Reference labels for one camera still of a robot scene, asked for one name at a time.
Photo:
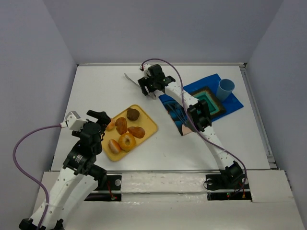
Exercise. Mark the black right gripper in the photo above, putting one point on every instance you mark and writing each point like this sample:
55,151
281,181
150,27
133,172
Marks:
147,83

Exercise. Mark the brown oblong bread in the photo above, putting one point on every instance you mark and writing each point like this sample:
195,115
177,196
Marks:
121,125

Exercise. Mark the golden bagel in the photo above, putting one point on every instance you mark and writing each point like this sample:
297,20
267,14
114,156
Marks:
127,141

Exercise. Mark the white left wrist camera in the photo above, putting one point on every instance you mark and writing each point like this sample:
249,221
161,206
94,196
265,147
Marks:
73,121

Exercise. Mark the blue plastic spoon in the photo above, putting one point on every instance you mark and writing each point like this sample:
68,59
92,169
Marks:
177,111

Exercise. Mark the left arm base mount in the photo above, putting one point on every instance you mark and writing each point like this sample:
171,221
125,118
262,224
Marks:
109,191

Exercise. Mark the brown glazed bread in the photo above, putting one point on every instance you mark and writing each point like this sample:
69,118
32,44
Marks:
136,131

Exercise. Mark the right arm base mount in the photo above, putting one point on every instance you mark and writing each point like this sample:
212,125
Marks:
218,191

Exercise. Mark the blue plastic fork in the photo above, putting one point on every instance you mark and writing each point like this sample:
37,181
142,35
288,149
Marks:
172,112

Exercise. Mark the blue printed placemat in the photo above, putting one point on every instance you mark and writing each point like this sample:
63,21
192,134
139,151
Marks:
231,103

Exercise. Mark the white round bun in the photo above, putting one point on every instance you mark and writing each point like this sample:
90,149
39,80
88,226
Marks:
114,146

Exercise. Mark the metal tongs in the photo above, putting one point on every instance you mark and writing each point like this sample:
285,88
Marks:
130,79

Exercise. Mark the dark brown bread roll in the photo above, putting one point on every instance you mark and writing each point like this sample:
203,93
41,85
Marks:
132,114

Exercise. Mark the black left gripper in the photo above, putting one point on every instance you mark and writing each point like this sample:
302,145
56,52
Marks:
100,117

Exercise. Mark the green square plate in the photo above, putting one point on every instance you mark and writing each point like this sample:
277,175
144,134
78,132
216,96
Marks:
215,106

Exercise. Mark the small orange bun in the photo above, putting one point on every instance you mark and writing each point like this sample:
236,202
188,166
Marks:
110,126

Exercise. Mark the blue plastic knife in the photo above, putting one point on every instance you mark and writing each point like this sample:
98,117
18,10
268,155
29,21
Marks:
182,115

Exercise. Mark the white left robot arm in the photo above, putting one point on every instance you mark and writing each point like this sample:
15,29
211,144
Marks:
78,177

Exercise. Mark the light blue plastic cup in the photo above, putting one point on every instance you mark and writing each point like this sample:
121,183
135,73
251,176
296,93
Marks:
224,89

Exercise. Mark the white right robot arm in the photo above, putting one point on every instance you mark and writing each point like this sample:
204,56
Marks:
232,169

